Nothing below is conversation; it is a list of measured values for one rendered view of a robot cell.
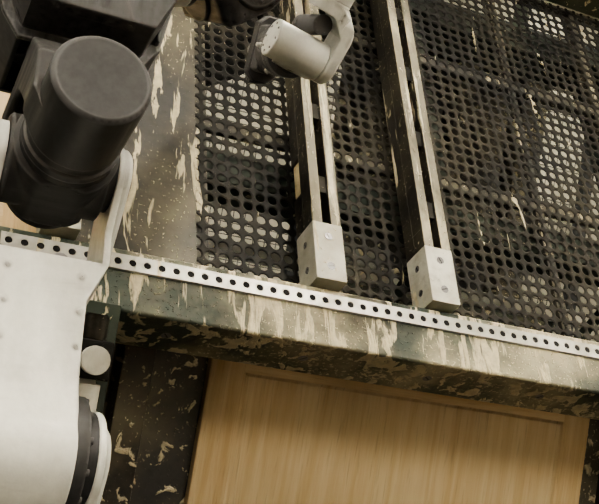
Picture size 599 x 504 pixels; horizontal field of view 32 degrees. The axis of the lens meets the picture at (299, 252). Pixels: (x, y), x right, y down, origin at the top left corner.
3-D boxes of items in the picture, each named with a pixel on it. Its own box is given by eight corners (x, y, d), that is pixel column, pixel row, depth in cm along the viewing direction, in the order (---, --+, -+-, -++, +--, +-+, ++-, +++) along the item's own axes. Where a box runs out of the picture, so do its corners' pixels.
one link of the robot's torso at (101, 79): (157, 136, 114) (165, 7, 122) (37, 107, 109) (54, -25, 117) (88, 244, 136) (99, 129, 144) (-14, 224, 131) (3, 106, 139)
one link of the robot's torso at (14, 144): (123, 195, 125) (130, 112, 130) (8, 170, 120) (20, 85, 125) (93, 241, 135) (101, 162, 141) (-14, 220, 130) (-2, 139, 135)
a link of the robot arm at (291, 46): (296, 86, 185) (321, 90, 175) (244, 59, 181) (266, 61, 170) (323, 27, 185) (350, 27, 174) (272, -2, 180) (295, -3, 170)
